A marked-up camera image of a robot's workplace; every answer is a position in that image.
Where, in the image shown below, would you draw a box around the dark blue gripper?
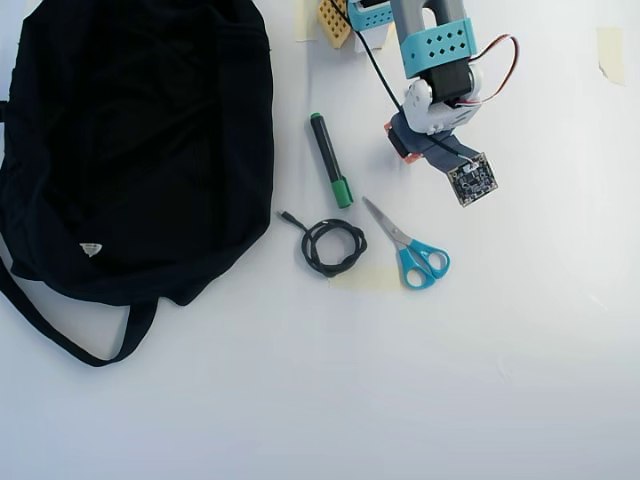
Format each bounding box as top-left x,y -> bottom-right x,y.
387,112 -> 482,177

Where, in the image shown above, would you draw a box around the yellow perforated base block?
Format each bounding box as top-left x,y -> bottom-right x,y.
318,0 -> 354,50

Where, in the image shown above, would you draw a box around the black fabric bag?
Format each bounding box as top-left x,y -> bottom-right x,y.
0,0 -> 275,369

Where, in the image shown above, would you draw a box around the beige masking tape piece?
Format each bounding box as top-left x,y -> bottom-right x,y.
327,264 -> 409,292
596,26 -> 627,87
294,0 -> 322,43

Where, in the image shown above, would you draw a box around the black marker green cap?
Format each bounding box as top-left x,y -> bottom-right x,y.
308,112 -> 355,210

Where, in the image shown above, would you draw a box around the bare camera circuit board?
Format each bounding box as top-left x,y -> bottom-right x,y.
446,153 -> 500,209

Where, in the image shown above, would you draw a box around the scissors with blue handles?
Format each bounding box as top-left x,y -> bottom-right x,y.
361,196 -> 451,291

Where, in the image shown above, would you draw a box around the white red servo cable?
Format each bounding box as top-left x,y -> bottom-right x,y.
457,33 -> 521,107

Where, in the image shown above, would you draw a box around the black coiled usb cable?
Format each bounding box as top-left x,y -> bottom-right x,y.
278,209 -> 370,279

